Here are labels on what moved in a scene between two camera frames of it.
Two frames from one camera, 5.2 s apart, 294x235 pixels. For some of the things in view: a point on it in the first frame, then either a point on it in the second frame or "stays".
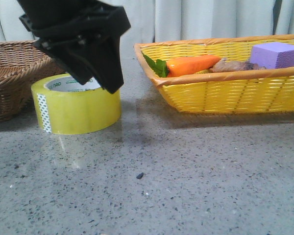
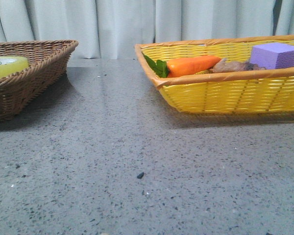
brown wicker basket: (15, 66) stays
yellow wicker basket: (277, 90) stays
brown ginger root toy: (224, 65) stays
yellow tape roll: (64, 106) -> (3, 66)
